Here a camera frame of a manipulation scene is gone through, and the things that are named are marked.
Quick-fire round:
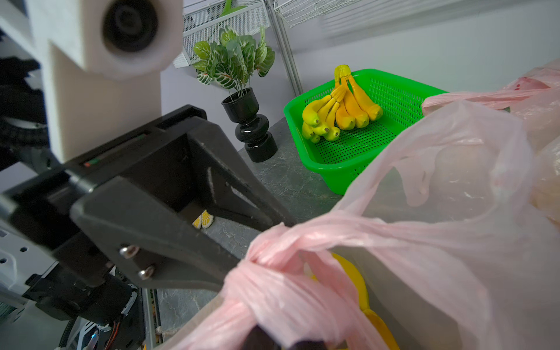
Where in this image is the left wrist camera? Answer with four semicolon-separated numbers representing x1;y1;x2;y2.
1;1;182;163

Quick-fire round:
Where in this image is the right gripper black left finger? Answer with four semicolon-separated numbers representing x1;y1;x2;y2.
242;326;281;350

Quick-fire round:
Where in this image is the pink artificial tulip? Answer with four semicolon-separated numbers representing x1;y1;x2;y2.
220;0;246;17

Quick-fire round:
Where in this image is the printed pink plastic bag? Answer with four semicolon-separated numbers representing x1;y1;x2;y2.
163;101;559;349
422;59;559;226

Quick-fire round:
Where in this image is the green potted plant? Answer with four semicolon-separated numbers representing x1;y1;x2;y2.
193;26;276;101

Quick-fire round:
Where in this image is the black plant vase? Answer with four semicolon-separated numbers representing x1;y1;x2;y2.
222;88;278;163

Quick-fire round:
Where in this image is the white wire shelf back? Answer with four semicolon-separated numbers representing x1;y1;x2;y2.
274;1;458;28

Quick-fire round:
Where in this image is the yellow white work glove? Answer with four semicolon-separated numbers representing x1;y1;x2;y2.
192;210;214;229

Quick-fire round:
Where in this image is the green plastic basket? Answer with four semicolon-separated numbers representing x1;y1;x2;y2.
284;69;444;195

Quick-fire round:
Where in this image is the yellow banana bunch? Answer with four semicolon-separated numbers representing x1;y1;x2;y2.
301;65;384;144
331;253;400;349

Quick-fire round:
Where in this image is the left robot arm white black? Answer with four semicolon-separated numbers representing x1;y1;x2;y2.
1;105;295;349

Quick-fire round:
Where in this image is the white wire basket left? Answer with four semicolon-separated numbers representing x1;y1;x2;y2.
173;0;271;69

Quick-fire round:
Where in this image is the yellow banana bunch in basket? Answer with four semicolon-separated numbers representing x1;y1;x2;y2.
301;65;384;144

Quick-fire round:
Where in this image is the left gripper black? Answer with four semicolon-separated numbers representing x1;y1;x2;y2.
1;105;297;292

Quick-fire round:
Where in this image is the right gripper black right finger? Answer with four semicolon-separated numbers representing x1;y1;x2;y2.
289;341;328;350

